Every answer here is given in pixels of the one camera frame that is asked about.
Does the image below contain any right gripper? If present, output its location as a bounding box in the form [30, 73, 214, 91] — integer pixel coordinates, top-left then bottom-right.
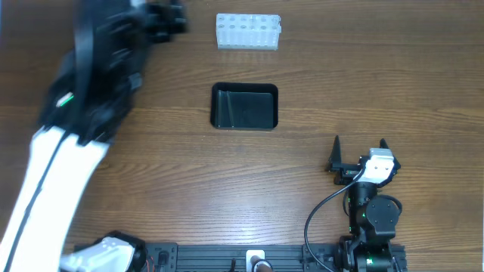
[326, 135, 402, 187]

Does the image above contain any mounting rail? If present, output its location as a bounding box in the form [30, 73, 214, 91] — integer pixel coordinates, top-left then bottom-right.
[71, 242, 408, 272]

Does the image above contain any clear test tube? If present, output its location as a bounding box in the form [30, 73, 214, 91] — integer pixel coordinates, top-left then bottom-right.
[216, 90, 223, 128]
[225, 91, 236, 128]

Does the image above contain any white test tube rack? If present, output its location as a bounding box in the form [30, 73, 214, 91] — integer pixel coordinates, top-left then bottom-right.
[216, 13, 283, 51]

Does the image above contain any black tray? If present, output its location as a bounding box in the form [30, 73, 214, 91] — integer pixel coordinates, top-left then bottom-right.
[209, 82, 280, 132]

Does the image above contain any black cable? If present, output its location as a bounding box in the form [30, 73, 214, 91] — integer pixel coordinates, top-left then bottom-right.
[73, 0, 96, 125]
[303, 168, 366, 272]

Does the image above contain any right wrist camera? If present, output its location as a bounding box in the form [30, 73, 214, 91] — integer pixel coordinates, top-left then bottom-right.
[360, 147, 396, 185]

